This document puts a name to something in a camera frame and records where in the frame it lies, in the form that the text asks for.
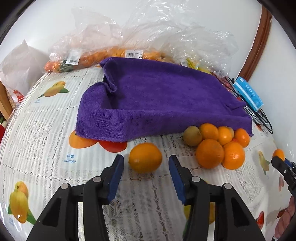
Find bag of red fruits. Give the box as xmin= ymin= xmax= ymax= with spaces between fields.
xmin=211 ymin=73 xmax=234 ymax=91

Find person's right hand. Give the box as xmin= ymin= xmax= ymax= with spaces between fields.
xmin=274 ymin=196 xmax=295 ymax=239

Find orange behind front orange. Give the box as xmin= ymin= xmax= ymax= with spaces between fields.
xmin=222 ymin=141 xmax=245 ymax=170

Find small far-left orange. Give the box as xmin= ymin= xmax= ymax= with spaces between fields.
xmin=233 ymin=128 xmax=250 ymax=148

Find patterned pouch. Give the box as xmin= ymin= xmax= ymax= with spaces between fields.
xmin=244 ymin=106 xmax=263 ymax=125

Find small orange under towel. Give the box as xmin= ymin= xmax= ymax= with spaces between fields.
xmin=218 ymin=126 xmax=233 ymax=146

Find large front orange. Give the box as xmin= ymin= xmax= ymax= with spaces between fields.
xmin=195 ymin=139 xmax=224 ymax=169

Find green-yellow small fruit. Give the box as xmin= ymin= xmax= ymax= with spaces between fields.
xmin=183 ymin=126 xmax=203 ymax=147

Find blue white tissue box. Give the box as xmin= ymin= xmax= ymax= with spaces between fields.
xmin=233 ymin=77 xmax=263 ymax=112

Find large orange near towel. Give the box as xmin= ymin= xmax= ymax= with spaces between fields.
xmin=128 ymin=143 xmax=163 ymax=174

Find wooden furniture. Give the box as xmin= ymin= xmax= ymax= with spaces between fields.
xmin=0 ymin=82 xmax=13 ymax=120

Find purple towel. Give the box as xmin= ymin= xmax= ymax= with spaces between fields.
xmin=75 ymin=57 xmax=252 ymax=142

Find white plastic bag left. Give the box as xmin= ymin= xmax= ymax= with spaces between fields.
xmin=1 ymin=41 xmax=44 ymax=96

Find bag of oranges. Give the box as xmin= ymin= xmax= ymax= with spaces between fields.
xmin=44 ymin=46 xmax=175 ymax=73

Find clear plastic bags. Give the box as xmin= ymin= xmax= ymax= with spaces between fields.
xmin=49 ymin=1 xmax=238 ymax=77

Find black cable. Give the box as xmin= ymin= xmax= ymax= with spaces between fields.
xmin=225 ymin=76 xmax=273 ymax=135

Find brown wooden door frame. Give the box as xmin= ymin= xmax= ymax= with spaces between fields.
xmin=239 ymin=6 xmax=272 ymax=81

